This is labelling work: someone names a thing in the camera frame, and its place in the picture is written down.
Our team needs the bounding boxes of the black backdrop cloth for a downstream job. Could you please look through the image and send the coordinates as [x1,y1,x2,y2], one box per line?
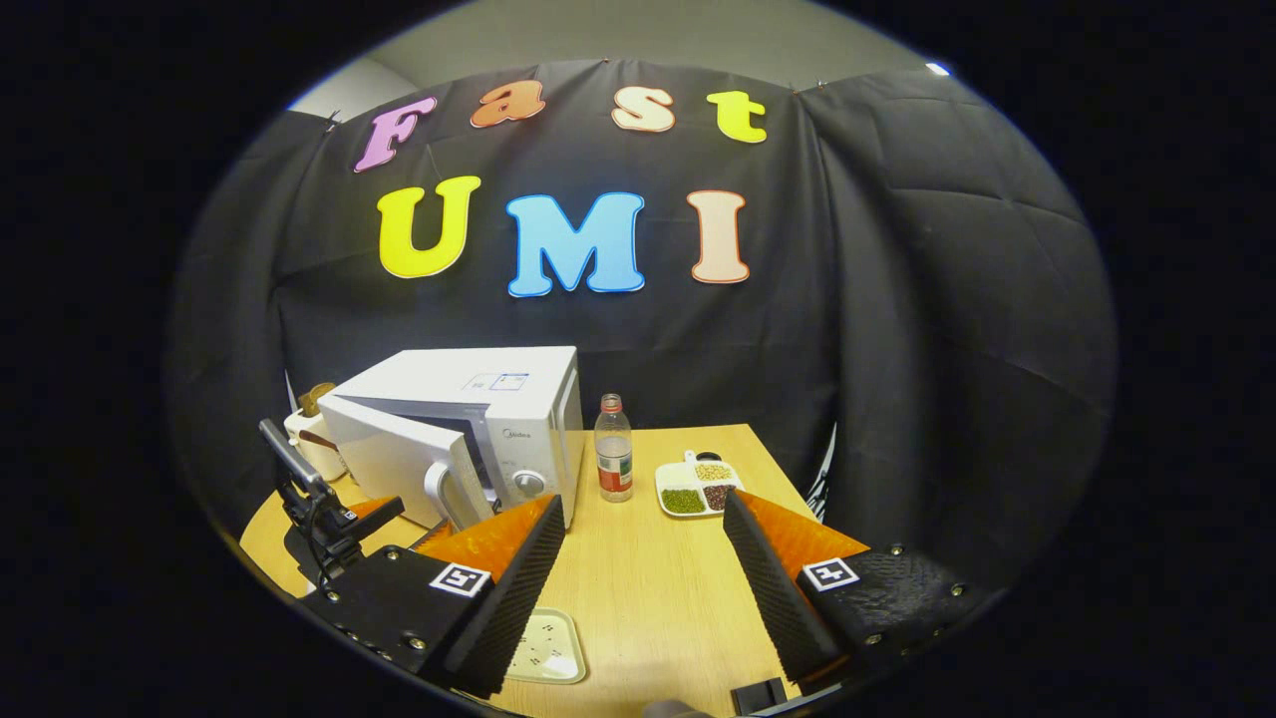
[164,58,1117,589]

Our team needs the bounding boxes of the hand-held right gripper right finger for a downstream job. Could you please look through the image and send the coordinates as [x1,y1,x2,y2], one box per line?
[723,489,998,691]

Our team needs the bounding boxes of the white microwave oven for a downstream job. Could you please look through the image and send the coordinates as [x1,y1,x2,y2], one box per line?
[317,346,584,532]

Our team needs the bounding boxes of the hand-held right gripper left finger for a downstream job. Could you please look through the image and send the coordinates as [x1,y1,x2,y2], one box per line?
[299,494,566,699]

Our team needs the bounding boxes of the clear bottle with red label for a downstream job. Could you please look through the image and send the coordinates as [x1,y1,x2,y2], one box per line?
[594,393,634,503]

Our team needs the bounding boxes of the white toaster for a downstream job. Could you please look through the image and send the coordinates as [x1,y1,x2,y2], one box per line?
[284,399,350,482]

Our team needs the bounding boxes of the pale green square tray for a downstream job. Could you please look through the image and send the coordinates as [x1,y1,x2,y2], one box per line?
[503,606,588,685]

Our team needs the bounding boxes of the white divided dish of beans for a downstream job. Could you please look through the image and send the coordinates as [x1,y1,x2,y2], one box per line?
[655,451,745,518]

